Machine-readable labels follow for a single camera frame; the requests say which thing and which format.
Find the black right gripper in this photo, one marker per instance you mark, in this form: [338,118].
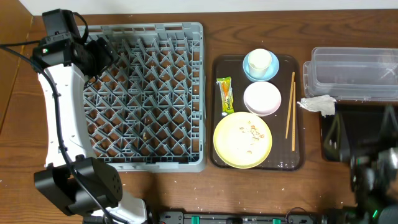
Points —
[343,134]

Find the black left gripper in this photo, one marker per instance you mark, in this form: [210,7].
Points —
[101,53]

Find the white tissue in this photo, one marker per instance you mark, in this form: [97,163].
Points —
[324,104]

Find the yellow green snack wrapper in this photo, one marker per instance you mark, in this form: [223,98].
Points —
[226,95]

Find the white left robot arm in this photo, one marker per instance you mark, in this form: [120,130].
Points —
[74,180]

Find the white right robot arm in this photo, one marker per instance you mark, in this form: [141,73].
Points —
[365,139]

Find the black plastic bin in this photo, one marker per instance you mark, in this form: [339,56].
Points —
[357,130]

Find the gray dish rack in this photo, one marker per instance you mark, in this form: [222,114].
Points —
[146,112]

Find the clear plastic bin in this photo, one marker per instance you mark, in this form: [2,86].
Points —
[352,73]

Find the dark brown tray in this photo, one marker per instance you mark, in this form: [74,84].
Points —
[287,154]

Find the left wooden chopstick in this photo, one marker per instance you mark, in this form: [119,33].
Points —
[289,105]

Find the pink bowl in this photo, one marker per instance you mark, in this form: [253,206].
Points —
[262,98]

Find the yellow plate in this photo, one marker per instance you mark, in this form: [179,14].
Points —
[242,140]

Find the light blue bowl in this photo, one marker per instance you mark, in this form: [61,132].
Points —
[271,71]

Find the cream plastic cup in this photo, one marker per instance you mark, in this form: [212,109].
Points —
[259,60]

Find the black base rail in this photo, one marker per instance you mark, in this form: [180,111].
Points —
[196,218]

